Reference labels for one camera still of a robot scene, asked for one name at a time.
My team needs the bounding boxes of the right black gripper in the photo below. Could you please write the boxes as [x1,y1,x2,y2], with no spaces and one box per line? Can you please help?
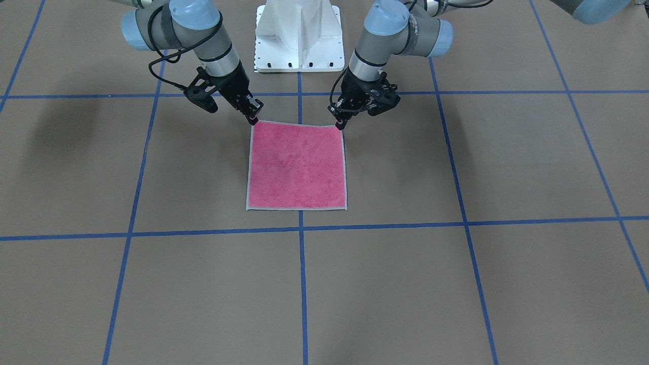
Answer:
[215,68,264,126]

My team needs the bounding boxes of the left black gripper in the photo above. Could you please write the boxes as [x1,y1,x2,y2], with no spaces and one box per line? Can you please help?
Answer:
[331,68,385,131]

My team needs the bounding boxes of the pink towel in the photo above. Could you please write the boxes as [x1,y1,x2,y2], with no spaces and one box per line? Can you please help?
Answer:
[246,121,348,211]

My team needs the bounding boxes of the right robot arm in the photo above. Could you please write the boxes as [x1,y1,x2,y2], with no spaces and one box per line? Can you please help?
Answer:
[121,1,263,125]

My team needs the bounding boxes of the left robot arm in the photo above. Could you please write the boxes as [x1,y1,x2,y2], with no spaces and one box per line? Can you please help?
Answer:
[327,1,647,131]

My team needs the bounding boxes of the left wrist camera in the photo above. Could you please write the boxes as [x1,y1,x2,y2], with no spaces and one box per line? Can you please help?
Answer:
[366,72,401,117]

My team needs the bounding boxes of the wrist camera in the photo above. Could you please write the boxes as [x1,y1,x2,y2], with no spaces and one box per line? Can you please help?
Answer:
[183,67,218,114]
[366,72,401,117]

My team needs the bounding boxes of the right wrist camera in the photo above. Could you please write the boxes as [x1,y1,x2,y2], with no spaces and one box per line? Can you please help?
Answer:
[183,67,218,114]

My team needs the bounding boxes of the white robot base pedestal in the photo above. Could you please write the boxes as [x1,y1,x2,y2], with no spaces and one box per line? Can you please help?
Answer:
[254,1,346,72]

